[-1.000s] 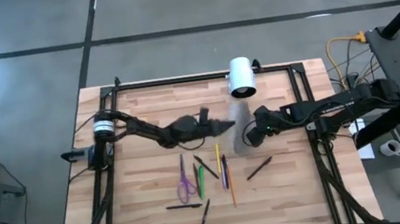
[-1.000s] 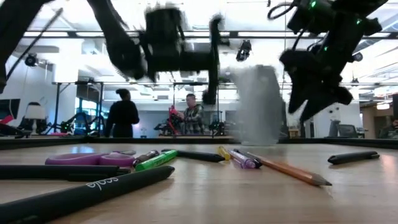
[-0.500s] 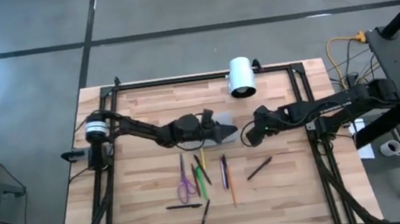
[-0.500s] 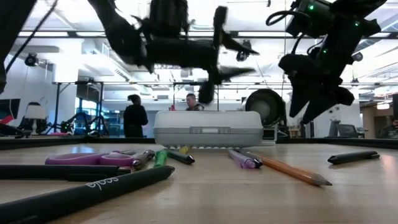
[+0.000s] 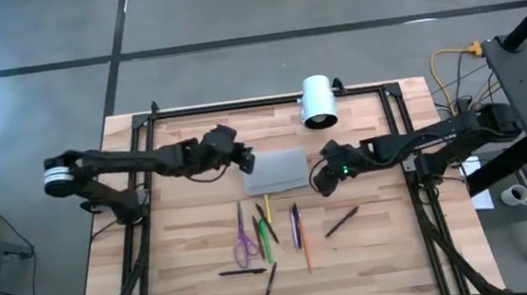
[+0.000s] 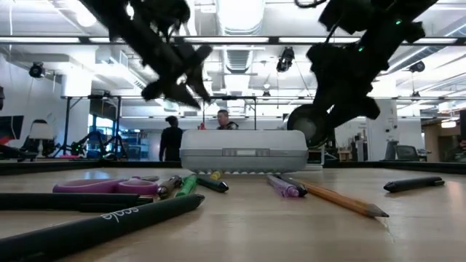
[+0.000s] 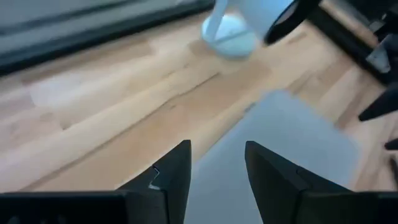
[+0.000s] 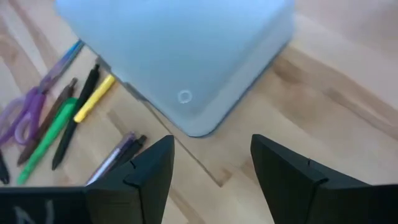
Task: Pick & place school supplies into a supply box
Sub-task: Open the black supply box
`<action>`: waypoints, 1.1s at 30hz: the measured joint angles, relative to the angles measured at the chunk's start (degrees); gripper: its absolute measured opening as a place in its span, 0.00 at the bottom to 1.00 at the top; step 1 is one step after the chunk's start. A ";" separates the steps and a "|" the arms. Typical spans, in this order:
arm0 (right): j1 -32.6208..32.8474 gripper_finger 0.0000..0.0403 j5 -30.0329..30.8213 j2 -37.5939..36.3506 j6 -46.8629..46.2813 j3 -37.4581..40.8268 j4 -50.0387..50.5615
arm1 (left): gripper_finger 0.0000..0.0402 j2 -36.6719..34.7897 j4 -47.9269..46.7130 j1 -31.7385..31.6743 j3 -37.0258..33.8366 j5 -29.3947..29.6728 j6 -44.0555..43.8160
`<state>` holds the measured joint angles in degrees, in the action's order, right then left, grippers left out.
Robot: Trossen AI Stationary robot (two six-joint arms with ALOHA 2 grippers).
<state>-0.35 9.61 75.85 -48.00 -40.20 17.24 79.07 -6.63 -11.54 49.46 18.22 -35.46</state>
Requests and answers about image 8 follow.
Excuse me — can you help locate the translucent white supply box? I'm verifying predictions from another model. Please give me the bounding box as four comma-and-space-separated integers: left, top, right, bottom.
95, 18, 295, 138

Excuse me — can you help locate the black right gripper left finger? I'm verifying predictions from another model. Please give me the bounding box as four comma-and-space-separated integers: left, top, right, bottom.
85, 134, 175, 224

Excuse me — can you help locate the yellow highlighter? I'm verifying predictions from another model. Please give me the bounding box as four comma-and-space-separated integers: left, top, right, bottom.
73, 73, 116, 124

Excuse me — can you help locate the black pen with white print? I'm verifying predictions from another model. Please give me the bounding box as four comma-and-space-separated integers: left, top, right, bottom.
0, 148, 10, 185

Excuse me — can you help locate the green marker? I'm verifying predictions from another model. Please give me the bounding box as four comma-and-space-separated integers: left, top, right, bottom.
17, 97, 79, 186

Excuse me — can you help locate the brown pen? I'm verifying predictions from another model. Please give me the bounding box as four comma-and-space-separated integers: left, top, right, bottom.
17, 77, 78, 166

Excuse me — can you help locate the translucent grey box lid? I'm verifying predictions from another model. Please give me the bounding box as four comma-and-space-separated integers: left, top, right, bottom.
55, 0, 295, 131

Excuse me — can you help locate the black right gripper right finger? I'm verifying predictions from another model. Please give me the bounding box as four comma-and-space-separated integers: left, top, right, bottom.
250, 133, 374, 224

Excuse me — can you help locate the clear purple pen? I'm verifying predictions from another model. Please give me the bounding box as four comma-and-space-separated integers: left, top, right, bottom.
85, 131, 137, 187

